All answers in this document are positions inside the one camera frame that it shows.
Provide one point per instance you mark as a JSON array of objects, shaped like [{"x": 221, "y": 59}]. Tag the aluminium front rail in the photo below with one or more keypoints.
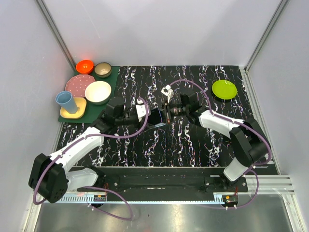
[{"x": 262, "y": 184}]

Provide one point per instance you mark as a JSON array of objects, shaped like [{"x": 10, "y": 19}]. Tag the pink dotted plate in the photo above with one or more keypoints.
[{"x": 78, "y": 84}]

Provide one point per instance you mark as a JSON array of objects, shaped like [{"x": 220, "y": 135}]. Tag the orange bowl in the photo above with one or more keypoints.
[{"x": 85, "y": 66}]

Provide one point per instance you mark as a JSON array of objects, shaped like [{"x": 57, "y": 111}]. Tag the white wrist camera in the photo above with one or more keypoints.
[
  {"x": 142, "y": 109},
  {"x": 168, "y": 92}
]

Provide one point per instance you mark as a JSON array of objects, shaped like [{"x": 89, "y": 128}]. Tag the light blue cup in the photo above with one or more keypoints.
[{"x": 66, "y": 100}]

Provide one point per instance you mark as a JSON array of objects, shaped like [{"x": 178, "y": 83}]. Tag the lime green plate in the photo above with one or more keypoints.
[{"x": 224, "y": 89}]

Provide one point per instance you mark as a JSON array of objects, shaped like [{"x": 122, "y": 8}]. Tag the aluminium corner post left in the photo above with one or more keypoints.
[{"x": 56, "y": 33}]

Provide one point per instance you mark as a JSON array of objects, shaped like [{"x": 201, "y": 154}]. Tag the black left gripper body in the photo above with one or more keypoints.
[{"x": 149, "y": 117}]

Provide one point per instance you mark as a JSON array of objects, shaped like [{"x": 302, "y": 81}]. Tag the brown patterned bowl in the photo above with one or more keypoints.
[{"x": 103, "y": 69}]

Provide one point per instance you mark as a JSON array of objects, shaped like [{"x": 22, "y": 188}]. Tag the green mat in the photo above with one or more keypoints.
[{"x": 92, "y": 111}]

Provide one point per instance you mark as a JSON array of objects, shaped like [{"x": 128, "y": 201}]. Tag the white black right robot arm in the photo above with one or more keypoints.
[{"x": 248, "y": 141}]

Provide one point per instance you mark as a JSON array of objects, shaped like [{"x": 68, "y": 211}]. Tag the white bowl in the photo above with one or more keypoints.
[{"x": 98, "y": 92}]

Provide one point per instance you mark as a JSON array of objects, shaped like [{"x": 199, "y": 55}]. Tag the dark blue phone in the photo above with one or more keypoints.
[{"x": 156, "y": 117}]

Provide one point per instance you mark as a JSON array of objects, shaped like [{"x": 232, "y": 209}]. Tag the aluminium corner post right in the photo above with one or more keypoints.
[{"x": 269, "y": 28}]

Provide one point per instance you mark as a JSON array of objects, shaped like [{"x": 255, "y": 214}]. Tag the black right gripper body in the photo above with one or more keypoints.
[{"x": 177, "y": 109}]

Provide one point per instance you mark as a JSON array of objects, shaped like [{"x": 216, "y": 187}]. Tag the aluminium corner post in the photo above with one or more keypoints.
[
  {"x": 56, "y": 33},
  {"x": 269, "y": 28}
]

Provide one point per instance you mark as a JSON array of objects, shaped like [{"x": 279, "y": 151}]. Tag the yellow square plate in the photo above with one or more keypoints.
[{"x": 81, "y": 105}]

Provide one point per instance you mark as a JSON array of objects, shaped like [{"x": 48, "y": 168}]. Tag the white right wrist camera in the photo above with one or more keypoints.
[{"x": 168, "y": 92}]

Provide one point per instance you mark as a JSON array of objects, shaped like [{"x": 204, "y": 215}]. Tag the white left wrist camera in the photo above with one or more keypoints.
[{"x": 142, "y": 109}]

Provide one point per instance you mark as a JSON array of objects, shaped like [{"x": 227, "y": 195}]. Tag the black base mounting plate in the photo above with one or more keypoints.
[{"x": 167, "y": 184}]

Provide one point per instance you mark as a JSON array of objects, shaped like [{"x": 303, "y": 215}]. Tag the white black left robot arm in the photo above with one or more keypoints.
[{"x": 51, "y": 176}]

